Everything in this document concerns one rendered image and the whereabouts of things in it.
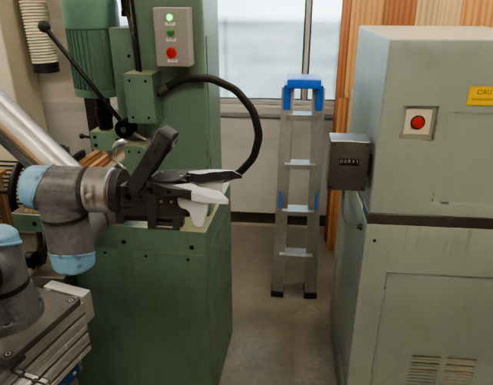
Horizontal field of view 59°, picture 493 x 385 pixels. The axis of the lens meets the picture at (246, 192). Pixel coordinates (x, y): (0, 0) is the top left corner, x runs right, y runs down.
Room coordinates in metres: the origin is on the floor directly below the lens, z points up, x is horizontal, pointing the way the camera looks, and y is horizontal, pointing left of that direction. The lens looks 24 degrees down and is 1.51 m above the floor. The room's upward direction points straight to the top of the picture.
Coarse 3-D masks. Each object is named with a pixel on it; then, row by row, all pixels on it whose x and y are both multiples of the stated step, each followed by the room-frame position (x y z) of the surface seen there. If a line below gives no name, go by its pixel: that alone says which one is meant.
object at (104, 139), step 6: (90, 132) 1.52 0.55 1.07; (96, 132) 1.51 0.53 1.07; (102, 132) 1.51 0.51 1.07; (108, 132) 1.51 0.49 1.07; (114, 132) 1.51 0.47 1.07; (90, 138) 1.52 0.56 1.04; (96, 138) 1.51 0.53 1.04; (102, 138) 1.51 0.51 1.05; (108, 138) 1.51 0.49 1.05; (114, 138) 1.50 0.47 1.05; (96, 144) 1.51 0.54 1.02; (102, 144) 1.51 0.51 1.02; (108, 144) 1.51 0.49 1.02; (108, 150) 1.53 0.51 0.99
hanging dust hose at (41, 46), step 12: (24, 0) 2.77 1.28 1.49; (36, 0) 2.79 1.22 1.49; (24, 12) 2.77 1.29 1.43; (36, 12) 2.77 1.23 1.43; (24, 24) 2.78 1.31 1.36; (36, 24) 2.77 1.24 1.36; (36, 36) 2.76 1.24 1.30; (48, 36) 2.80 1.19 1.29; (36, 48) 2.75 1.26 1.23; (48, 48) 2.79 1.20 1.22; (36, 60) 2.76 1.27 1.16; (48, 60) 2.78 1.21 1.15; (36, 72) 2.77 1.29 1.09; (48, 72) 2.76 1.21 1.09
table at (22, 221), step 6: (18, 210) 1.23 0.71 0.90; (12, 216) 1.21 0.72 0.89; (18, 216) 1.20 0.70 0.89; (24, 216) 1.20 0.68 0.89; (30, 216) 1.20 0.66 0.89; (36, 216) 1.19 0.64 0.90; (18, 222) 1.20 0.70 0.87; (24, 222) 1.20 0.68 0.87; (30, 222) 1.20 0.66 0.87; (36, 222) 1.19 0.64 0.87; (18, 228) 1.20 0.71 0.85; (24, 228) 1.20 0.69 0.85; (30, 228) 1.20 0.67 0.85; (36, 228) 1.19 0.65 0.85; (42, 228) 1.19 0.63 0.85
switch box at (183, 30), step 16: (160, 16) 1.33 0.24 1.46; (176, 16) 1.32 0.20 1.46; (192, 16) 1.37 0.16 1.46; (160, 32) 1.33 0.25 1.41; (176, 32) 1.32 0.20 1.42; (192, 32) 1.37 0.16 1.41; (160, 48) 1.33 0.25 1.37; (176, 48) 1.32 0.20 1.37; (192, 48) 1.36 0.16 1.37; (160, 64) 1.33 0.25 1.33; (176, 64) 1.32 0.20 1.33; (192, 64) 1.35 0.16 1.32
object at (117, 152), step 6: (120, 138) 1.40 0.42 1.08; (126, 138) 1.39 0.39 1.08; (114, 144) 1.40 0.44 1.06; (120, 144) 1.39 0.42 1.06; (114, 150) 1.39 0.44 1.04; (120, 150) 1.39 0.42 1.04; (114, 156) 1.39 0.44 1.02; (120, 156) 1.39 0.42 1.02; (114, 162) 1.40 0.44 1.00; (120, 162) 1.40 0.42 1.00; (120, 168) 1.39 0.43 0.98
